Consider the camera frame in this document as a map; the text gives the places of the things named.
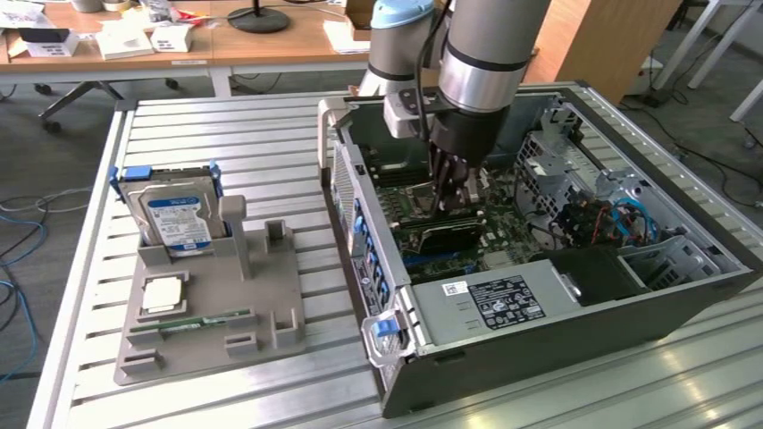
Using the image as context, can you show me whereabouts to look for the graphics card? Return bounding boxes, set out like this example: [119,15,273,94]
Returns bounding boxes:
[413,217,485,257]

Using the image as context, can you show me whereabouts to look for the wooden desk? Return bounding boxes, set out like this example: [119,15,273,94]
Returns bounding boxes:
[0,0,541,86]

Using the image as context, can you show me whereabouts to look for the open black PC case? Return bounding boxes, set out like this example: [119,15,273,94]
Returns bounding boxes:
[317,80,763,419]

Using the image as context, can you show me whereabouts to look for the flat white box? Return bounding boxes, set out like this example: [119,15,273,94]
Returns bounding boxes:
[94,29,155,62]

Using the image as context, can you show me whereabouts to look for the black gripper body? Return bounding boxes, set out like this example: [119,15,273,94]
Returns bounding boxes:
[428,108,512,170]

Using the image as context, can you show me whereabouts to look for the black floor cable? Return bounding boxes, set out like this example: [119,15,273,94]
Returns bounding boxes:
[646,48,763,207]

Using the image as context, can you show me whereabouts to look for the stack of white papers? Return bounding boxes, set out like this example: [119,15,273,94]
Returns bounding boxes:
[322,20,372,55]

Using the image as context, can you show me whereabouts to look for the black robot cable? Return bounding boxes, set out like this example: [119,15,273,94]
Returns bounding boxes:
[414,0,454,144]

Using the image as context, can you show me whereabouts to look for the blue wire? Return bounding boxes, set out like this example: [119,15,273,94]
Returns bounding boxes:
[612,196,660,246]

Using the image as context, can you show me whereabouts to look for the silver CPU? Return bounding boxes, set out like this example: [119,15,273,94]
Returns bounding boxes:
[139,276,185,314]

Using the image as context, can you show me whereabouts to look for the open socket cover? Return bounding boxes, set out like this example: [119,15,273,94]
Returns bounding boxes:
[476,167,497,202]

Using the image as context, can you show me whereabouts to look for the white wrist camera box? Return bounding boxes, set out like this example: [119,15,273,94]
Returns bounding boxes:
[382,87,445,140]

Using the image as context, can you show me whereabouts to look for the long blue expansion slot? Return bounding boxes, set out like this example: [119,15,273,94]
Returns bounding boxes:
[404,252,472,268]

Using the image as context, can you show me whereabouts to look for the red wire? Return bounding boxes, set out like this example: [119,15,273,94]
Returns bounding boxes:
[589,204,622,246]

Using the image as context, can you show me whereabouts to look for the perforated silver drive cage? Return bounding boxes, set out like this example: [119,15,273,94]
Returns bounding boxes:
[510,129,602,215]

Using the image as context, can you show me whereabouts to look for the green RAM stick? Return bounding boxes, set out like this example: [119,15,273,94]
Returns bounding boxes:
[129,312,251,334]

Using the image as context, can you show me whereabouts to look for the office chair base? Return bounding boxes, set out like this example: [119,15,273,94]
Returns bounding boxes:
[33,80,127,133]

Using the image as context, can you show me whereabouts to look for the silver disk bay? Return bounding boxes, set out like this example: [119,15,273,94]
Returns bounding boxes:
[616,236,722,291]

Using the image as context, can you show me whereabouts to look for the grey parts rack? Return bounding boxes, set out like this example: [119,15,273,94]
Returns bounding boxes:
[111,194,310,388]

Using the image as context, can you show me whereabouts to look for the green motherboard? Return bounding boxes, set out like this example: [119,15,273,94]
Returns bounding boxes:
[355,147,544,285]

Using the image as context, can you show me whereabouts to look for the small white printed box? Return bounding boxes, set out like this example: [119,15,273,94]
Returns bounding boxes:
[149,24,195,54]

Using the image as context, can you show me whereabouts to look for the grey power supply unit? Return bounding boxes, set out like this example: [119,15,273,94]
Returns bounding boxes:
[409,260,582,348]

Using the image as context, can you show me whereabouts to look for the installed RAM stick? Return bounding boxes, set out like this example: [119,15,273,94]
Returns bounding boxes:
[404,214,482,233]

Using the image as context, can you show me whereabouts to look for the hard disk with blue bracket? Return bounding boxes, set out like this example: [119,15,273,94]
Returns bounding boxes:
[106,159,231,260]

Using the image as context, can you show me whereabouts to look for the blue floor cable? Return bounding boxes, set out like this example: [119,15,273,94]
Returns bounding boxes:
[0,213,47,384]

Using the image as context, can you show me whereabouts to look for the CPU socket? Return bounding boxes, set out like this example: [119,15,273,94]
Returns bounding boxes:
[398,180,441,218]

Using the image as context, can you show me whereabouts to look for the white box with black lid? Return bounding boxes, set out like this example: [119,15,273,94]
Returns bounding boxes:
[23,27,81,58]

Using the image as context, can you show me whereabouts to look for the black lamp base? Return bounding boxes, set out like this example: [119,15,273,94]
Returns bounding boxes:
[225,0,291,35]

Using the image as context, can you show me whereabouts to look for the white table frame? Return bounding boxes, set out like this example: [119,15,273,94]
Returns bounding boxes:
[652,0,763,122]

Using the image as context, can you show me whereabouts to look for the grey floor cable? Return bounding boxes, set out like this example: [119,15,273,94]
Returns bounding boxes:
[0,186,94,215]

